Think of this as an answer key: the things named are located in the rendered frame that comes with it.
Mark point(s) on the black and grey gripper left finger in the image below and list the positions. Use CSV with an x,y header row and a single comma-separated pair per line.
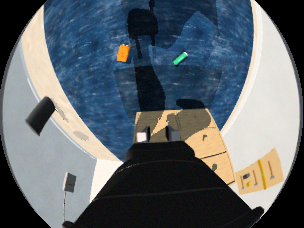
x,y
144,136

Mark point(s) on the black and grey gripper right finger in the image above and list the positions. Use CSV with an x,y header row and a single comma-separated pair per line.
x,y
172,134

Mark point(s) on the orange rectangular block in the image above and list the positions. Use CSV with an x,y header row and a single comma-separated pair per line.
x,y
123,52

